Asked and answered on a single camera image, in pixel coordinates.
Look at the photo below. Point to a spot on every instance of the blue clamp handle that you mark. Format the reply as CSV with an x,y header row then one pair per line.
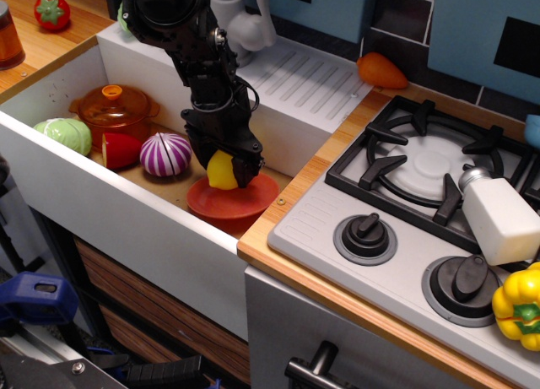
x,y
38,299

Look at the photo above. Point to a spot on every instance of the black right stove knob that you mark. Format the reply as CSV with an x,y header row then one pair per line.
x,y
461,289

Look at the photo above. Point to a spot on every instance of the yellow toy bell pepper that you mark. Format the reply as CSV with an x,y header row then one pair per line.
x,y
516,307

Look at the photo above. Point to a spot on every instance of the white salt shaker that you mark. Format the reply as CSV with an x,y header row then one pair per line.
x,y
504,225

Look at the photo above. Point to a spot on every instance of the blue object at edge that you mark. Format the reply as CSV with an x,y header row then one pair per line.
x,y
532,130

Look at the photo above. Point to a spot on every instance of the grey toy faucet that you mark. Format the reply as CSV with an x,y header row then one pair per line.
x,y
246,33

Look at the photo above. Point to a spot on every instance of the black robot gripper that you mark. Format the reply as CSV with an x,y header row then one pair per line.
x,y
226,128

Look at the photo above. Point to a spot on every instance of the purple striped toy onion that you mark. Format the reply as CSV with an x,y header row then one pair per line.
x,y
165,154

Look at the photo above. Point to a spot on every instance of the red toy apple half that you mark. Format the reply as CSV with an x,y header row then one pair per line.
x,y
120,150

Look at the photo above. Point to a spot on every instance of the metal oven door handle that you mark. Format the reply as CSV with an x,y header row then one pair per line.
x,y
316,372

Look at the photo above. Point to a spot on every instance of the grey toy stove top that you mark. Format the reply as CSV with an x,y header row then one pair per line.
x,y
305,234

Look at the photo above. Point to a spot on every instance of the green toy bitter gourd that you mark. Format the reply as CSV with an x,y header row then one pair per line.
x,y
121,21

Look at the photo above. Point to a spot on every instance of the black left stove knob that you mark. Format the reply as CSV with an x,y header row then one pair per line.
x,y
365,240

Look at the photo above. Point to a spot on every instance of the black stove knob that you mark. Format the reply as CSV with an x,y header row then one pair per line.
x,y
461,289
365,240

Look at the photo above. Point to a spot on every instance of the orange toy carrot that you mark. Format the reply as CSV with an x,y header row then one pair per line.
x,y
375,69

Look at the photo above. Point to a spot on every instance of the black stove burner grate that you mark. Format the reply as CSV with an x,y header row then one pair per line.
x,y
408,160

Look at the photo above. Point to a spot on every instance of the white toy sink basin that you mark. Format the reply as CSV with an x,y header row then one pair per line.
x,y
305,94

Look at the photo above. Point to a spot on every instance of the yellow toy lemon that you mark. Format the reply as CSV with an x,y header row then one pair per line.
x,y
220,172

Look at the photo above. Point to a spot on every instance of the red toy tomato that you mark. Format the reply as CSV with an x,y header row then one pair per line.
x,y
52,14

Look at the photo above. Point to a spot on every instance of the orange transparent toy pot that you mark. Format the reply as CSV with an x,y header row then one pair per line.
x,y
116,109

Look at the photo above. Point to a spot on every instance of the amber glass jar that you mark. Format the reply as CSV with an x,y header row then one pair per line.
x,y
12,51

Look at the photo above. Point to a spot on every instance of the green toy cabbage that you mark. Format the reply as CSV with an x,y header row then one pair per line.
x,y
69,132

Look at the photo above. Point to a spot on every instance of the red plastic plate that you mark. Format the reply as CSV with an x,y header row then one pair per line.
x,y
232,211

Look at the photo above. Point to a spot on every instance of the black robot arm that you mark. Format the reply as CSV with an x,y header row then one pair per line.
x,y
188,32

